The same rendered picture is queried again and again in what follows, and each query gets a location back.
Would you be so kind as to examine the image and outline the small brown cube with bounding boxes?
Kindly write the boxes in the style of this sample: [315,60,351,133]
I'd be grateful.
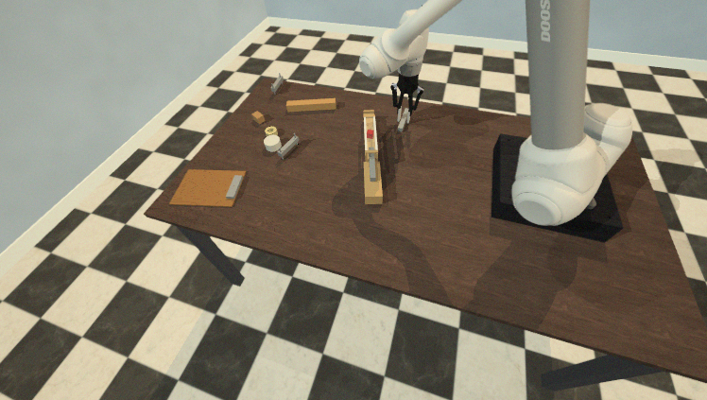
[252,111,266,125]

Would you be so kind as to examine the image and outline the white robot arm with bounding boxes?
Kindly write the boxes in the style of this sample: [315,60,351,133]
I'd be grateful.
[359,0,632,226]

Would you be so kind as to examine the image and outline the cream short cylinder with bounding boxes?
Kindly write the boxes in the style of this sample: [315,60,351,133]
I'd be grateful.
[264,135,282,152]

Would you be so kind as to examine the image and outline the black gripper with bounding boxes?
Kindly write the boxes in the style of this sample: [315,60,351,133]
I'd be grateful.
[390,74,424,124]

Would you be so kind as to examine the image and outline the brown clipboard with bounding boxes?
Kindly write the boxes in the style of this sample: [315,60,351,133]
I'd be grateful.
[169,169,246,207]

